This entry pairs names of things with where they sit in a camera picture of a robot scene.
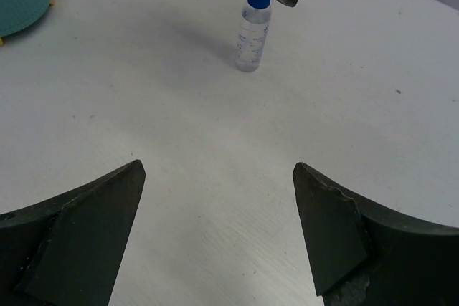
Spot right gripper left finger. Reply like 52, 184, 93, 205
1, 160, 146, 305

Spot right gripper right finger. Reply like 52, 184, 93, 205
293, 163, 458, 305

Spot blue cap spray bottle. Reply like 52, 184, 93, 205
235, 0, 272, 72

